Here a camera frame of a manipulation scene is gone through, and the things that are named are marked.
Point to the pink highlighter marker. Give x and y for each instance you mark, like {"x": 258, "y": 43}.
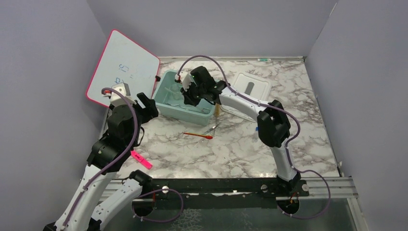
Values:
{"x": 141, "y": 160}

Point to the red plastic dropper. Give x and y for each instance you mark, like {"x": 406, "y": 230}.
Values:
{"x": 209, "y": 137}

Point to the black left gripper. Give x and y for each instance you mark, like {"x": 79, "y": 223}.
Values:
{"x": 151, "y": 110}

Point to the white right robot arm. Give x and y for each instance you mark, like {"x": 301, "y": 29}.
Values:
{"x": 272, "y": 122}

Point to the small clear glass jar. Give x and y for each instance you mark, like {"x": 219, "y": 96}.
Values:
{"x": 176, "y": 87}

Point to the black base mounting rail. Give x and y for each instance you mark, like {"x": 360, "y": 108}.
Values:
{"x": 142, "y": 190}

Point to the pink framed whiteboard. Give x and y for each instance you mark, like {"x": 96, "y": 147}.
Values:
{"x": 123, "y": 61}

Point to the white plastic bin lid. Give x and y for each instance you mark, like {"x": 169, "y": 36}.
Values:
{"x": 252, "y": 85}

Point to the teal plastic bin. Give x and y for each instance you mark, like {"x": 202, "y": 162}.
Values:
{"x": 170, "y": 102}

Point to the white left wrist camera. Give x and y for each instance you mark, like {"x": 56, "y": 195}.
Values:
{"x": 121, "y": 96}

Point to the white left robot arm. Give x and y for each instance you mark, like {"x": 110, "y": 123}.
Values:
{"x": 85, "y": 212}

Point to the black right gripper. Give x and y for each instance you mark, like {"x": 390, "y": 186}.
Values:
{"x": 187, "y": 98}

